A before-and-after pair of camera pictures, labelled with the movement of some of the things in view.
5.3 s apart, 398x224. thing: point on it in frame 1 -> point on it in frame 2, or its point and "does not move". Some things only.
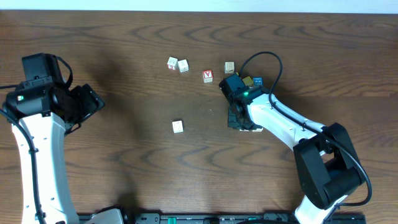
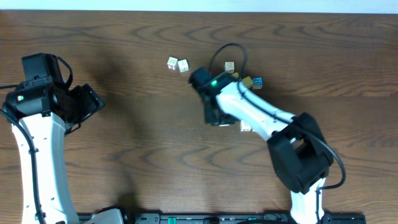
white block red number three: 172,63 does not move
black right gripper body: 234,121 -> 217,117
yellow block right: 248,81 does not move
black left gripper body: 76,106 does not move
